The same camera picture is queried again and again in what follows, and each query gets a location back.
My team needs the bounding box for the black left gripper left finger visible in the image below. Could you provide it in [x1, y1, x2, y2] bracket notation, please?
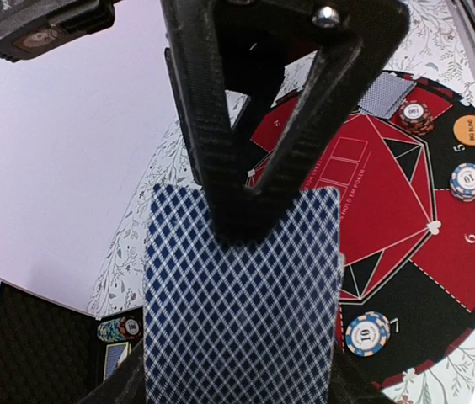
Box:
[79, 343, 145, 404]

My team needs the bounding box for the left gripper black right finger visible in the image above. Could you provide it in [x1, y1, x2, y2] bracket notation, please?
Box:
[329, 342, 392, 404]

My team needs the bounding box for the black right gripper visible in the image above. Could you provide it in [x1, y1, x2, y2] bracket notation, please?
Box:
[162, 1, 410, 242]

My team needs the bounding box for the single blue playing card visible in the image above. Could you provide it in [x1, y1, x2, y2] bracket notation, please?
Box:
[358, 72, 415, 119]

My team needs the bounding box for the red poker chip stack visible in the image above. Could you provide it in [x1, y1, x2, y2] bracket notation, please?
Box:
[398, 100, 434, 136]

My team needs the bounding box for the orange big blind button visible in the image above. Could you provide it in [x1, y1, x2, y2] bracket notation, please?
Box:
[453, 114, 475, 146]

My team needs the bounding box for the boxed playing card deck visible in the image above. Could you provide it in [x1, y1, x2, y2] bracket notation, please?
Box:
[104, 342, 131, 380]

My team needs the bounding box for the right poker chip row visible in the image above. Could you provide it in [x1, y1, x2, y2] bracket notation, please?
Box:
[96, 316, 141, 343]

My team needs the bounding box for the aluminium poker chip case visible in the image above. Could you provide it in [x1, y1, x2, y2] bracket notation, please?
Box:
[0, 277, 146, 404]

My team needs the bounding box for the round red black poker mat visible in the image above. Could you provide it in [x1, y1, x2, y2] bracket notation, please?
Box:
[245, 71, 475, 391]

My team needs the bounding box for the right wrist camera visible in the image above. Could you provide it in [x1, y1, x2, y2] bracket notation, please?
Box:
[0, 0, 115, 63]

